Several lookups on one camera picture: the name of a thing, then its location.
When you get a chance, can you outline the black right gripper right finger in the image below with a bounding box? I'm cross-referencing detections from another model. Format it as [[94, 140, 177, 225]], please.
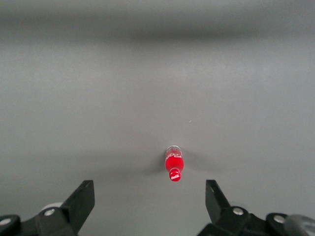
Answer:
[[196, 179, 315, 236]]

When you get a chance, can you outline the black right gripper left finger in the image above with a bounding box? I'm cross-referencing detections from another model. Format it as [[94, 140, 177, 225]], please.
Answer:
[[0, 179, 95, 236]]

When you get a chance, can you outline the red cola bottle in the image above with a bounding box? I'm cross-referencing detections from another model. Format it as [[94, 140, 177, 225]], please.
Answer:
[[164, 145, 185, 183]]

